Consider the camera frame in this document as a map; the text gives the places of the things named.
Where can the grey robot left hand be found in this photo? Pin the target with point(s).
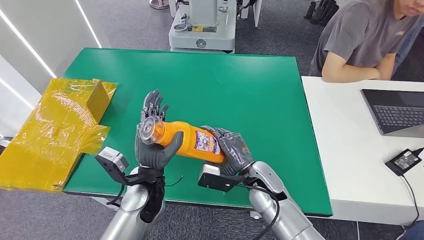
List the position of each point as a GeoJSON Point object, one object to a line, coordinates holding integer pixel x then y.
{"type": "Point", "coordinates": [152, 155]}

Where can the white wall light strip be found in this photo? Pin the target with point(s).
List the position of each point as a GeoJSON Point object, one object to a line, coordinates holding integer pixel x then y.
{"type": "Point", "coordinates": [88, 24]}
{"type": "Point", "coordinates": [30, 44]}
{"type": "Point", "coordinates": [16, 93]}

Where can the round metal stand base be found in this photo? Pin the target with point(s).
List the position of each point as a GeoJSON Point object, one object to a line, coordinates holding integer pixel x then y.
{"type": "Point", "coordinates": [159, 4]}

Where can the black power adapter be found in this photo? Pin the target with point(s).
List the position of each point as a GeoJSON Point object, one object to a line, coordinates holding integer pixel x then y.
{"type": "Point", "coordinates": [402, 161]}

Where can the white frame leg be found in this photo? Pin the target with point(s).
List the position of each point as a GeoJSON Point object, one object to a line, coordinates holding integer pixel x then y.
{"type": "Point", "coordinates": [256, 13]}

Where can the black chair base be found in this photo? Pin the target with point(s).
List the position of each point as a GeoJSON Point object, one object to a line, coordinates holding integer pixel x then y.
{"type": "Point", "coordinates": [323, 13]}

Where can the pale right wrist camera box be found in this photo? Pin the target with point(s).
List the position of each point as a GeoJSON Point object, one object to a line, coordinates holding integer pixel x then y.
{"type": "Point", "coordinates": [215, 182]}

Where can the person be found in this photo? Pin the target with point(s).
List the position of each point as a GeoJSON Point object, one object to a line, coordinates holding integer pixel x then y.
{"type": "Point", "coordinates": [357, 33]}

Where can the orange detergent bottle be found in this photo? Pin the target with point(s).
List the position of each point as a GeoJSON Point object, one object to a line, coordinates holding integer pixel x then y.
{"type": "Point", "coordinates": [185, 139]}

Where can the white table foot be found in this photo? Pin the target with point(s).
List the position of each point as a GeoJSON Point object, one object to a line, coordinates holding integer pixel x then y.
{"type": "Point", "coordinates": [99, 201]}

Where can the grey white machine stand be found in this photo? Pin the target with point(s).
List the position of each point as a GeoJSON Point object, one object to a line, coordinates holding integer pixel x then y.
{"type": "Point", "coordinates": [202, 36]}

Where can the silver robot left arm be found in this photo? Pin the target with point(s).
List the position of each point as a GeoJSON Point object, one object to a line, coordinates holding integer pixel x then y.
{"type": "Point", "coordinates": [129, 212]}

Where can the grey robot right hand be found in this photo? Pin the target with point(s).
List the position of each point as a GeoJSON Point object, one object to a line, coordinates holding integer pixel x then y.
{"type": "Point", "coordinates": [233, 150]}

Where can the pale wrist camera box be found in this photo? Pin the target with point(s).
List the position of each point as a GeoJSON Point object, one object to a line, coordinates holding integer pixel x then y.
{"type": "Point", "coordinates": [114, 159]}
{"type": "Point", "coordinates": [215, 182]}

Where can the blue chair back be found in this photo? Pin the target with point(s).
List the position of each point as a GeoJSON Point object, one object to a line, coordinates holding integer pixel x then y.
{"type": "Point", "coordinates": [410, 43]}

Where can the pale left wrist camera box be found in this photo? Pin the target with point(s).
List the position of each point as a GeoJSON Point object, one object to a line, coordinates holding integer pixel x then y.
{"type": "Point", "coordinates": [114, 159]}

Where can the yellow taped cardboard box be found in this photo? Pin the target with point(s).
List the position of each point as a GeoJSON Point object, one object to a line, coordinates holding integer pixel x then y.
{"type": "Point", "coordinates": [49, 139]}

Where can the dark grey laptop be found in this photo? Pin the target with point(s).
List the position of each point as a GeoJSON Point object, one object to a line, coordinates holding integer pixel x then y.
{"type": "Point", "coordinates": [397, 112]}

